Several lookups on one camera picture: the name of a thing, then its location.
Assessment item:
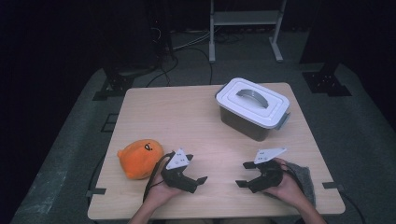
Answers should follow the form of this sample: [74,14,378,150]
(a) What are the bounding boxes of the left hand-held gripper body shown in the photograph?
[160,147,198,194]

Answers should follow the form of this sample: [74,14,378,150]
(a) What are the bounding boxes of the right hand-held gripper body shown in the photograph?
[248,147,288,194]

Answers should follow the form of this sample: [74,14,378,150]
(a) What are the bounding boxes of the brown transparent storage box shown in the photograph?
[219,105,291,143]

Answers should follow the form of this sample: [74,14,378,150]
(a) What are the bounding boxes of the orange plush toy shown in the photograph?
[117,138,165,180]

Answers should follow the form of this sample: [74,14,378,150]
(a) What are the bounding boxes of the grey fuzzy sock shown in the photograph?
[263,161,317,209]

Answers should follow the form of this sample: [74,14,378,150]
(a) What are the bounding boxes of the grey lidded plastic container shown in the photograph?
[214,77,291,130]

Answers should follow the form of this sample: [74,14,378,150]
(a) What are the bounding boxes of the person's right hand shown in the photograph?
[263,157,308,208]

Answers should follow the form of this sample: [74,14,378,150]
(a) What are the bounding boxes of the black tape tab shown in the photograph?
[321,181,346,191]
[85,187,107,198]

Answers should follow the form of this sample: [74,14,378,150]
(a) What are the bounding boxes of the black stand base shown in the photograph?
[302,62,353,98]
[92,66,135,102]

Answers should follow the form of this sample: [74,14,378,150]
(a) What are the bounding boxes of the dark equipment stand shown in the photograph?
[146,0,176,62]

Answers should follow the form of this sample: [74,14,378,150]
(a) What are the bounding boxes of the white metal stand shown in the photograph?
[208,0,288,64]

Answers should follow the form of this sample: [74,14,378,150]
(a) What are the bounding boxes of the left hand-held gripper cable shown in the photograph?
[142,151,176,203]

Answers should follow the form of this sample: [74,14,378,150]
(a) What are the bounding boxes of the black cable beside table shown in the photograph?
[87,154,106,190]
[338,189,367,224]

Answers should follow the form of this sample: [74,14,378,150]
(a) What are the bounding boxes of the black floor cable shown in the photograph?
[145,54,180,88]
[174,46,215,86]

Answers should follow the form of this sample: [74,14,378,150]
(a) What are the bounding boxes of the white floor cables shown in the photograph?
[170,30,211,52]

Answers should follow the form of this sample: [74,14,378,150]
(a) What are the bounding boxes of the black cable bundle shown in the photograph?
[214,31,247,45]

